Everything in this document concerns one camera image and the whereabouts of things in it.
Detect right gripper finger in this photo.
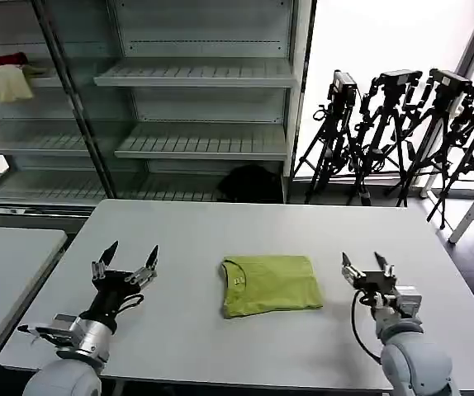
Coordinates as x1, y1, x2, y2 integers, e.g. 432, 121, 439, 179
374, 252, 396, 282
341, 252, 367, 288

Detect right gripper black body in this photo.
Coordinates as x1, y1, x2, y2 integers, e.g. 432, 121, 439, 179
353, 270, 398, 307

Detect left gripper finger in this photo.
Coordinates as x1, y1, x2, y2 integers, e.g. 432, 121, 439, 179
123, 244, 160, 288
91, 240, 120, 283

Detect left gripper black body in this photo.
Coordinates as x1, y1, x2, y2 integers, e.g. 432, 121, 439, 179
81, 269, 144, 328

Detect yellow-green t-shirt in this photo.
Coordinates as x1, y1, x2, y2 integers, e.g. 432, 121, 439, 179
220, 255, 325, 320

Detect white side table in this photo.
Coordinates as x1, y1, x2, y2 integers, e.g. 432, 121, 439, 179
0, 225, 69, 375

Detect grey shelf rack with cloths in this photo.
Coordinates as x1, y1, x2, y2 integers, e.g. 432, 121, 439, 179
0, 0, 116, 215

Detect grey metal shelf rack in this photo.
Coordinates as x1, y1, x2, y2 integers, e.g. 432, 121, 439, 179
92, 0, 319, 205

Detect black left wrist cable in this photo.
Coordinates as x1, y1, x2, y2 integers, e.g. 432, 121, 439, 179
117, 293, 145, 312

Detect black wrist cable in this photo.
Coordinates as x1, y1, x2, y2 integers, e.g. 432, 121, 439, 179
117, 293, 145, 312
351, 290, 383, 365

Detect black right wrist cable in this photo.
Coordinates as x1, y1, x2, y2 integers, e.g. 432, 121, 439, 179
351, 290, 383, 365

